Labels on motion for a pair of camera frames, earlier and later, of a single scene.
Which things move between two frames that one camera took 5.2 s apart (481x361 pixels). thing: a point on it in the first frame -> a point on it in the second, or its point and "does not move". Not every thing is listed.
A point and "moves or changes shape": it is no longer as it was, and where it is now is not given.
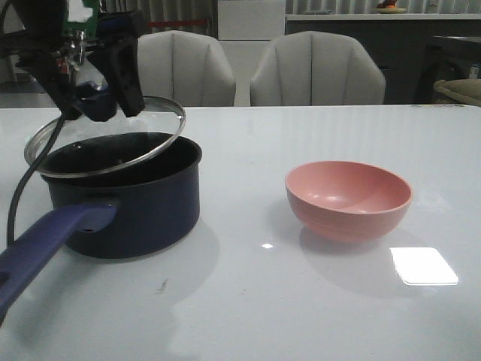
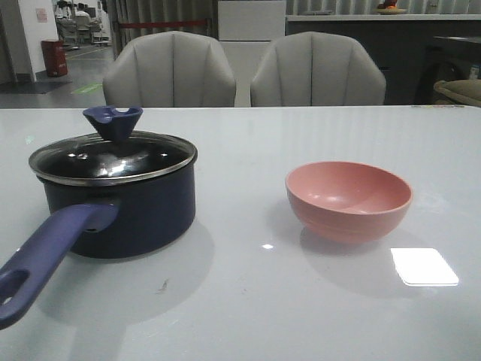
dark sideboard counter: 399,41 does not move
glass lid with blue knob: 83,147 moves or changes shape
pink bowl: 346,201 does not move
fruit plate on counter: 389,7 does not move
